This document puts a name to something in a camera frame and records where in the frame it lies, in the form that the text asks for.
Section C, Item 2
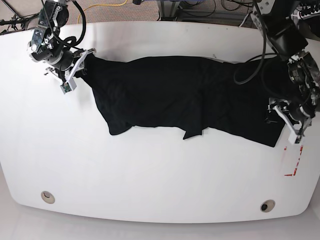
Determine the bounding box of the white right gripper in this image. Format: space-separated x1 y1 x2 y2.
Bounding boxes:
44 48 97 85

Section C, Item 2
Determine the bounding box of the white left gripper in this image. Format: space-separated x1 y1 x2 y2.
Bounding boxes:
264 98 312 137

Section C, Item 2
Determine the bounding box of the black T-shirt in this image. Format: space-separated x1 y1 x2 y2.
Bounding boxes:
76 54 285 147

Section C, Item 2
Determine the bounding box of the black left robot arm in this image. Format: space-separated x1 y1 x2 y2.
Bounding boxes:
234 0 320 144

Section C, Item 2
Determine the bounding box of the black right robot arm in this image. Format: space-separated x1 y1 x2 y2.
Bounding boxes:
27 0 96 93

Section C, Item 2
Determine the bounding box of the red tape rectangle marking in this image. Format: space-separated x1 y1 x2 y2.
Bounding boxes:
281 144 304 177

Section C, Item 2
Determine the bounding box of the right table grommet hole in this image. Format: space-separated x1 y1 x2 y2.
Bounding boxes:
260 199 276 213

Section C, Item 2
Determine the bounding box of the table grommet hole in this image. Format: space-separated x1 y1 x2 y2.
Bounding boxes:
41 191 55 204
260 199 276 213

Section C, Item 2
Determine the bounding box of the white power strip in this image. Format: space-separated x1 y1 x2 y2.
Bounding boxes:
298 5 320 20

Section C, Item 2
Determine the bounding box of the left table grommet hole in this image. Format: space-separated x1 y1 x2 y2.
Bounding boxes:
41 191 55 204

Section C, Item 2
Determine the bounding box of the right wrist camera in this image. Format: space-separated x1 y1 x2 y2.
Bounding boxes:
60 79 77 94

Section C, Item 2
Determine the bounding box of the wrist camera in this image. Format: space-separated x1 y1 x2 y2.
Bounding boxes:
288 132 305 145
60 79 77 94

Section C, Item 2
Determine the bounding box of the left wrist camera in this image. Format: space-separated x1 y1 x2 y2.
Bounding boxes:
288 132 305 145

